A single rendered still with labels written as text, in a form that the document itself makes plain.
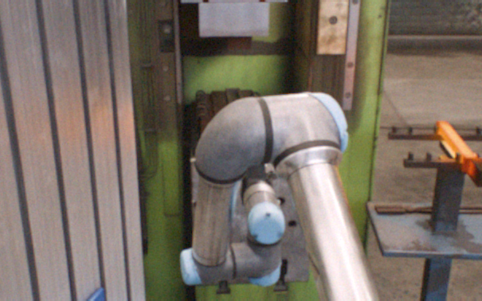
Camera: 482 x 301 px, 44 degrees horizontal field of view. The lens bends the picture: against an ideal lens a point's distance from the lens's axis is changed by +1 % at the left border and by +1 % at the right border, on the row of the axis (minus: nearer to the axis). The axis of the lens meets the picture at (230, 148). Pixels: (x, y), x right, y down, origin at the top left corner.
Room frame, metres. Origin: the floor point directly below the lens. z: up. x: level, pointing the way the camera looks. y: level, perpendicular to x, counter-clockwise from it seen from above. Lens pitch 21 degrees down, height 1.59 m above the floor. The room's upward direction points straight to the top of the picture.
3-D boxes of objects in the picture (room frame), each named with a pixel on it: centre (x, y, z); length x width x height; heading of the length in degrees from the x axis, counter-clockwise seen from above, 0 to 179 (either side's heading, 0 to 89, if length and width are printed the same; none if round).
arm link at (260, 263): (1.12, -0.06, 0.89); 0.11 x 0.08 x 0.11; 104
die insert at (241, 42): (1.95, -0.02, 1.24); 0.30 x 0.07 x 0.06; 4
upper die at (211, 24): (1.91, 0.00, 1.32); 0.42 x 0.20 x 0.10; 4
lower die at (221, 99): (1.91, 0.00, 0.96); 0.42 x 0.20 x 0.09; 4
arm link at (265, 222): (1.13, -0.07, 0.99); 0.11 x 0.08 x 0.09; 4
